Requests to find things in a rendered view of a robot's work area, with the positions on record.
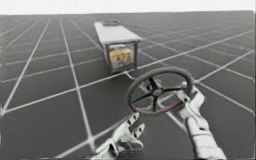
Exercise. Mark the dark steering wheel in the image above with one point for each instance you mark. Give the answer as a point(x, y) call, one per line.
point(156, 91)

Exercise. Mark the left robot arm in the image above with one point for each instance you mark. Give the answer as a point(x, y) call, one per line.
point(106, 150)

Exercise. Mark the grey cart with brown box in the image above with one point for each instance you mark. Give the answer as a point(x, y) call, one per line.
point(116, 46)

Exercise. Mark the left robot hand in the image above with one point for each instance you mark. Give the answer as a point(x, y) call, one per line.
point(125, 135)

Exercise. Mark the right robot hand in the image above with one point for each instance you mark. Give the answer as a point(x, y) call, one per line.
point(190, 103)

